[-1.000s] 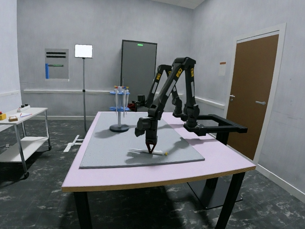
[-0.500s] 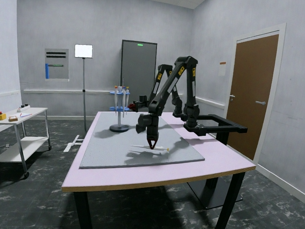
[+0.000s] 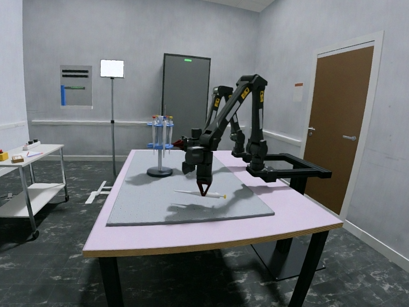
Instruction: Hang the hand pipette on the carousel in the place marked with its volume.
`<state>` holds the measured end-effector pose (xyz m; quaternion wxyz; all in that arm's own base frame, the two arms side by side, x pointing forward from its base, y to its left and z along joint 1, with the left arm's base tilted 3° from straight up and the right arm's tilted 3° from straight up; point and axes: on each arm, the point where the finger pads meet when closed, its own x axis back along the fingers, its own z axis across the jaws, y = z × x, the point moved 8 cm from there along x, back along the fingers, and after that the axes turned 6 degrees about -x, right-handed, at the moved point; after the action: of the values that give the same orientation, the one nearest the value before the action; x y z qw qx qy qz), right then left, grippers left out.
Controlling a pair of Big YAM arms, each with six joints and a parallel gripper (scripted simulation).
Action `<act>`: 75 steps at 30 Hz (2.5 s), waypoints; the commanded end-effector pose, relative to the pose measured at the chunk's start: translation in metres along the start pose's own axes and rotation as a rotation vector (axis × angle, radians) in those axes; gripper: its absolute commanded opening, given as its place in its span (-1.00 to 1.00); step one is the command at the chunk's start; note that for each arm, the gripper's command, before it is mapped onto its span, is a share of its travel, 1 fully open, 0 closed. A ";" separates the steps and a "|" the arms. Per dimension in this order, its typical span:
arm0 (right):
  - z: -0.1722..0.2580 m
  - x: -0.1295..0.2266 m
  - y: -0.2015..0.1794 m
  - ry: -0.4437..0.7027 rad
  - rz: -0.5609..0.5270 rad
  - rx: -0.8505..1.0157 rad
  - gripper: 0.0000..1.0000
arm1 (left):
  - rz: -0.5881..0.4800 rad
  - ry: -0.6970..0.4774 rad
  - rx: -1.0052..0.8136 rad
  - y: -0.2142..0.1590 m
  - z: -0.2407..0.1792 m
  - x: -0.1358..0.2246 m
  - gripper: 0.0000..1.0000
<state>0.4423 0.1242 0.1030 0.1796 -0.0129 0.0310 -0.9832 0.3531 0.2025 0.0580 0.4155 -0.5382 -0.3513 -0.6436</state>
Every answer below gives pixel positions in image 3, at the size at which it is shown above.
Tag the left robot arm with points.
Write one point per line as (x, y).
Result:
(211, 136)

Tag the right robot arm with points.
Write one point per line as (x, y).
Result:
(236, 134)

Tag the blue carousel stand with black round base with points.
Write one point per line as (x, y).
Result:
(159, 171)

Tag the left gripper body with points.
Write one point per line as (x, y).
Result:
(208, 175)

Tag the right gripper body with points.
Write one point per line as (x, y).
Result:
(187, 143)

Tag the grey rectangular mat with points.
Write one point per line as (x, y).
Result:
(147, 200)

